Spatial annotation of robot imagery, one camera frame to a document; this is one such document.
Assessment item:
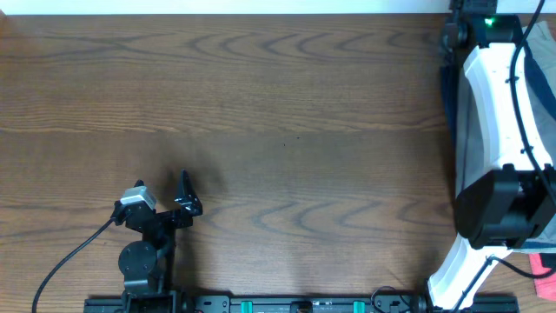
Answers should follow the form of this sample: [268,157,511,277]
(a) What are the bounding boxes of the black looped cable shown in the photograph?
[369,284,414,313]

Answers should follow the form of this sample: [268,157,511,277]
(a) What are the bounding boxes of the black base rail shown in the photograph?
[83,293,520,313]

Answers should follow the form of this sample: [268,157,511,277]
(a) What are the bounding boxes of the khaki shorts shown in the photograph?
[524,21,555,91]

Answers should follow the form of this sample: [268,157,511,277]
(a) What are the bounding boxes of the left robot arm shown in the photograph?
[111,170,202,312]

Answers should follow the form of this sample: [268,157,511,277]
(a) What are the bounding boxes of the navy blue shorts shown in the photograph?
[440,46,555,145]

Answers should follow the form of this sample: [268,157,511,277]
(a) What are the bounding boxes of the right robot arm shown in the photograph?
[413,0,555,312]

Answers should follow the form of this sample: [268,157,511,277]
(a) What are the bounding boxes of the grey shorts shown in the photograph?
[454,72,555,254]

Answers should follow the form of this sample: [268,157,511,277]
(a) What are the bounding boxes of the red garment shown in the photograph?
[529,253,556,302]

